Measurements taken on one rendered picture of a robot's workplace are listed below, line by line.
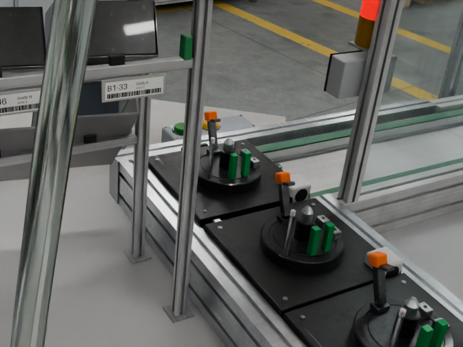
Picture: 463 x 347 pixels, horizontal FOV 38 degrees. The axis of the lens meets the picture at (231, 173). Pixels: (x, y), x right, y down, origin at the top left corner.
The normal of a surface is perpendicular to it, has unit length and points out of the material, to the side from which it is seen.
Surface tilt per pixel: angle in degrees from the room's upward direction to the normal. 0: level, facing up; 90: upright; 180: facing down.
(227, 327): 90
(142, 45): 65
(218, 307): 90
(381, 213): 90
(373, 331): 0
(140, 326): 0
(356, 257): 0
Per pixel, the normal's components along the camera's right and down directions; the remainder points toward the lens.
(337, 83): -0.86, 0.18
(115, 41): 0.36, 0.09
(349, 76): 0.50, 0.47
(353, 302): 0.10, -0.86
